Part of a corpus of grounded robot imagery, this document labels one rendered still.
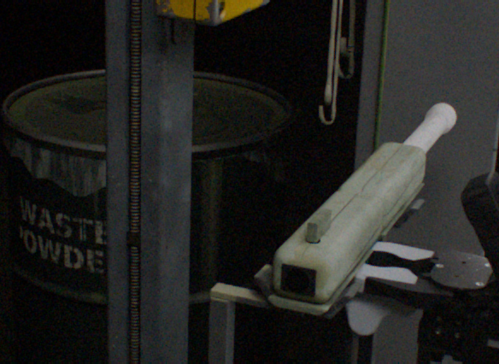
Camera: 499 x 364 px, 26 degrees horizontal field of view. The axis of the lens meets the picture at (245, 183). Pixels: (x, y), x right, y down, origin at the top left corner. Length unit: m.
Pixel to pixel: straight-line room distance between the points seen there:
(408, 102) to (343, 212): 0.50
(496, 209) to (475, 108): 0.50
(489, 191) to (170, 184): 0.27
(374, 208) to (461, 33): 0.47
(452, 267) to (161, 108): 0.27
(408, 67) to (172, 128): 0.50
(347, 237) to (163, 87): 0.20
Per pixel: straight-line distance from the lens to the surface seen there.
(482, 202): 0.84
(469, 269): 0.89
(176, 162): 0.93
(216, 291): 0.84
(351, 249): 0.83
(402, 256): 0.91
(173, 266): 0.97
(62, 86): 2.29
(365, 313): 0.89
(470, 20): 1.31
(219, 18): 0.83
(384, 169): 0.98
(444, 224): 1.39
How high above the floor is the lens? 1.46
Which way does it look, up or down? 20 degrees down
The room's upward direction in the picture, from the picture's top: 2 degrees clockwise
